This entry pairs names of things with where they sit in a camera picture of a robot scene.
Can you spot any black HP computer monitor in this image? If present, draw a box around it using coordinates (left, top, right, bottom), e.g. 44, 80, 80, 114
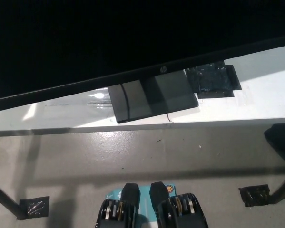
0, 0, 285, 124

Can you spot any black ribbed robot body block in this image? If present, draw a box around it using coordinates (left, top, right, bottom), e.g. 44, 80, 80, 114
94, 182, 141, 228
149, 181, 208, 228

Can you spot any clear plastic tape sheet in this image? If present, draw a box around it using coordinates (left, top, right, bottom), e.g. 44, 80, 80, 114
43, 88, 117, 117

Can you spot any black plastic bag on table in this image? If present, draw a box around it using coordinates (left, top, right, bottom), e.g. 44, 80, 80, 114
186, 60, 243, 100

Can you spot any teal cardboard box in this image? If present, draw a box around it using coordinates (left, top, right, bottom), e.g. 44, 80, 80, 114
105, 184, 179, 228

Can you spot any black floor tape patch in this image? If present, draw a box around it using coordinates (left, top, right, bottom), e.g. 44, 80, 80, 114
238, 184, 272, 208
19, 195, 50, 219

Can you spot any black bulky object under table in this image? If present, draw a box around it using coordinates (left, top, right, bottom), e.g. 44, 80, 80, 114
263, 123, 285, 165

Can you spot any black metal table leg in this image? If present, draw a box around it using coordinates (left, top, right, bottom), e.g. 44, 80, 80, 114
0, 179, 23, 220
269, 171, 285, 205

